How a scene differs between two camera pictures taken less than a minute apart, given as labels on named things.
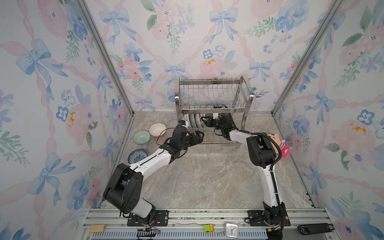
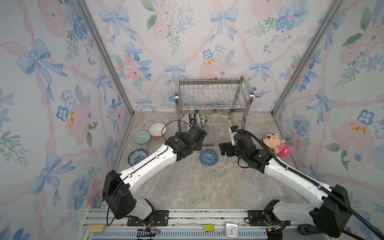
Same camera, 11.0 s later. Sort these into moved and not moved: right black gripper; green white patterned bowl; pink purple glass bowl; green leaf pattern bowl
Moved: right black gripper
Not moved: pink purple glass bowl; green white patterned bowl; green leaf pattern bowl
